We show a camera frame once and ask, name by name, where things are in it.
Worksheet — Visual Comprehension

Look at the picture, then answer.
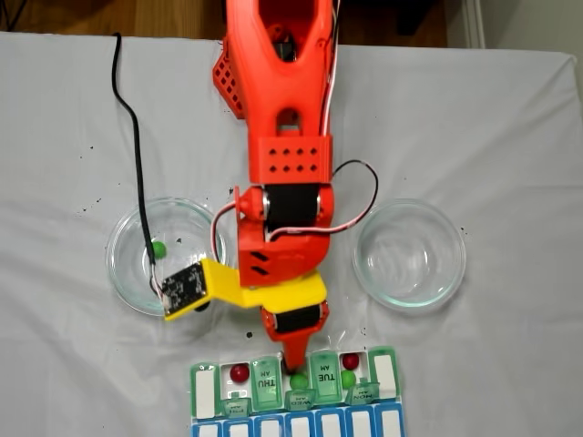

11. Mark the weekly pill organizer box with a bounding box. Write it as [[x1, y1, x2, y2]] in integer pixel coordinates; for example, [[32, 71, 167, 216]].
[[189, 345, 406, 437]]

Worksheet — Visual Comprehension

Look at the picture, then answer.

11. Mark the glass bowl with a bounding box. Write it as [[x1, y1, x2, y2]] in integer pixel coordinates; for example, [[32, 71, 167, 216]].
[[351, 197, 468, 314], [105, 196, 229, 318]]

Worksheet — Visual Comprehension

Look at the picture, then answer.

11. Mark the white tablecloth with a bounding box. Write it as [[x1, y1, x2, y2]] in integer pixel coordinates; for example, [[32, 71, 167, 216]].
[[0, 30, 583, 437]]

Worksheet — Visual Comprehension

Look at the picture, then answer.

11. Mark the white door trim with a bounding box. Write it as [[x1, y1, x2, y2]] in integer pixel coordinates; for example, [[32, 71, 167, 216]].
[[462, 0, 487, 49]]

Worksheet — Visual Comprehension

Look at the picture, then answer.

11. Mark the camera board on yellow mount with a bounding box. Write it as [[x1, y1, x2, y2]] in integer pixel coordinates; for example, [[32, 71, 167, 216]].
[[162, 258, 242, 322]]

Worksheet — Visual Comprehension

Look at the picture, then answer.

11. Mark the thick black camera cable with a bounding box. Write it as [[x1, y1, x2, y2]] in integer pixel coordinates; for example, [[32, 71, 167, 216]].
[[111, 32, 159, 274]]

